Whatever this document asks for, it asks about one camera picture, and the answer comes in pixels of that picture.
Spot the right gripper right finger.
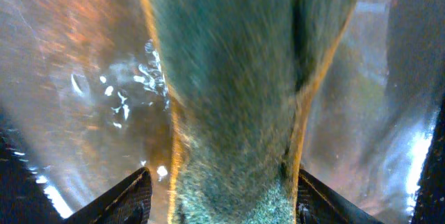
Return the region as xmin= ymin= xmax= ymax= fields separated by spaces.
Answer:
xmin=296 ymin=168 xmax=382 ymax=224

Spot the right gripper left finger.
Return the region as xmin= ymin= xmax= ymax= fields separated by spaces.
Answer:
xmin=64 ymin=167 xmax=152 ymax=224

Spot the green yellow sponge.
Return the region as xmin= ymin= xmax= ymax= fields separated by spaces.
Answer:
xmin=140 ymin=0 xmax=358 ymax=223

